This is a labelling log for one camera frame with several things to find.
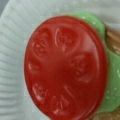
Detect red tomato piece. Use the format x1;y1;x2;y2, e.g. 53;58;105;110
24;16;108;120

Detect brown toast slice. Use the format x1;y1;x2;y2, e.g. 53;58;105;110
105;25;120;56

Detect green lettuce piece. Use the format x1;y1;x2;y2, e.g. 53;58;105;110
73;11;120;113

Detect white paper plate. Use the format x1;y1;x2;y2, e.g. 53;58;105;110
0;0;120;120

